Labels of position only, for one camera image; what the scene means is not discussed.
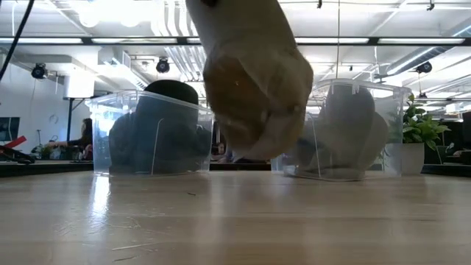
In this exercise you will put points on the black hat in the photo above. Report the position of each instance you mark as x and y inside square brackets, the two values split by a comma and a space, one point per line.
[171, 90]

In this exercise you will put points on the white plant pot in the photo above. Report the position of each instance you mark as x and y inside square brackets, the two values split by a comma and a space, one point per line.
[413, 158]

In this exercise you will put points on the clear plastic bin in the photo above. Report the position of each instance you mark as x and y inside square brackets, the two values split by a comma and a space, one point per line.
[99, 147]
[399, 121]

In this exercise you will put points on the small black ceiling fixture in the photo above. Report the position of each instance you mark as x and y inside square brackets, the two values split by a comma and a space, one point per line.
[319, 3]
[430, 4]

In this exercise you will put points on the black ceiling spotlight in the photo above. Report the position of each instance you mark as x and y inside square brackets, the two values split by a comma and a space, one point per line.
[424, 67]
[162, 65]
[38, 71]

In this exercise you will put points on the green leafy plant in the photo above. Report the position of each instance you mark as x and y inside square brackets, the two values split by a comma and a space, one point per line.
[423, 127]

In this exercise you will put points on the red and black tool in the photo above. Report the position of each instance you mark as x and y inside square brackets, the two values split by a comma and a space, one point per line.
[14, 149]

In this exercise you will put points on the beige hat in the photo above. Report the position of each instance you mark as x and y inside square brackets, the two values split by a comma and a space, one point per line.
[254, 84]

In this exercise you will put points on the grey hat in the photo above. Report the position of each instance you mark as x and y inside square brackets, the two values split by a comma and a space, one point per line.
[344, 125]

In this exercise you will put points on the dark blue hat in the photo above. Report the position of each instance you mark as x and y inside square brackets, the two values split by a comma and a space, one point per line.
[165, 143]

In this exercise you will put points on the white box on post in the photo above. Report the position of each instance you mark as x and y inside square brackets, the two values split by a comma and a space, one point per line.
[79, 85]

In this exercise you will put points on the person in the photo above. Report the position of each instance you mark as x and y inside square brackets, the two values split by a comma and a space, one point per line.
[84, 138]
[221, 149]

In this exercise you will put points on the black metal post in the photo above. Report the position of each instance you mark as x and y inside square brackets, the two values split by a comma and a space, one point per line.
[70, 117]

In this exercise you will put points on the tan hat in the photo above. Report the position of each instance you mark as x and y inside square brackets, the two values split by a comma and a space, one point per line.
[377, 140]

